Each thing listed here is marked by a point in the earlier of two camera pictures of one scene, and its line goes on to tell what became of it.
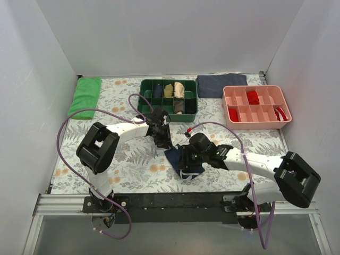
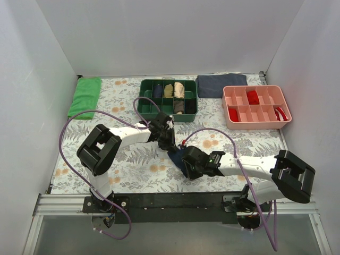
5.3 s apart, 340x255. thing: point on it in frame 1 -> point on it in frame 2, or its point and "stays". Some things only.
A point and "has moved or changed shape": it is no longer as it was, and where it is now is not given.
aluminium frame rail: (47, 204) stays
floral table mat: (142, 167) stays
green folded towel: (86, 96) stays
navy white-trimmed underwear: (172, 153) has moved or changed shape
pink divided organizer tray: (256, 107) stays
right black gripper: (185, 160) -> (187, 161)
